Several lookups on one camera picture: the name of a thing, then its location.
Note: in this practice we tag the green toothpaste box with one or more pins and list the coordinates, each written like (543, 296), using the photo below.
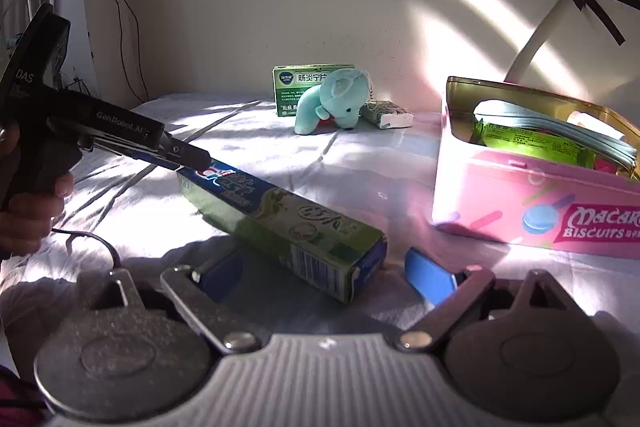
(328, 250)

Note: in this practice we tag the tissue pack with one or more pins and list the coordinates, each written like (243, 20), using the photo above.
(386, 115)

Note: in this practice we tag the person's left hand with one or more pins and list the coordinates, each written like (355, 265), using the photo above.
(27, 218)

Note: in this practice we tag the pink macaron biscuit tin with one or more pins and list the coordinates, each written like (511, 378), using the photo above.
(509, 198)

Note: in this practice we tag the green packet in tin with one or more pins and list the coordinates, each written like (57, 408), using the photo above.
(534, 144)

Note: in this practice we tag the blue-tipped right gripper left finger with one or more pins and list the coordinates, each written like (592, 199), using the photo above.
(197, 295)

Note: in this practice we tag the white striped pack in tin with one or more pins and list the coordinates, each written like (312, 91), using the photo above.
(583, 129)

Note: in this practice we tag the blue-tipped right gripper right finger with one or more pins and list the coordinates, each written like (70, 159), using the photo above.
(455, 296)

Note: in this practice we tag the green medicine box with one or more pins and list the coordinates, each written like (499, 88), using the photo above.
(290, 82)

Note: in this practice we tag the teal plush elephant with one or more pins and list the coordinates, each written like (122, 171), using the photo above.
(339, 98)

